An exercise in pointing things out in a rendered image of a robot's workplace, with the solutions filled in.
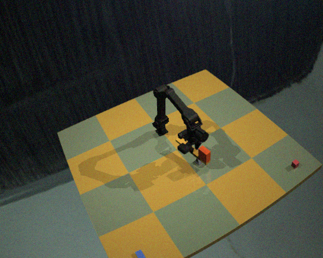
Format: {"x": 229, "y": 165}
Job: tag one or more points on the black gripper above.
{"x": 184, "y": 148}

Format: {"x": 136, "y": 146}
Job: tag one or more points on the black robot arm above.
{"x": 188, "y": 115}

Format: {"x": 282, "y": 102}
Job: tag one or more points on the small red cube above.
{"x": 295, "y": 163}

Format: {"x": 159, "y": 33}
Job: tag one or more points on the orange block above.
{"x": 203, "y": 154}

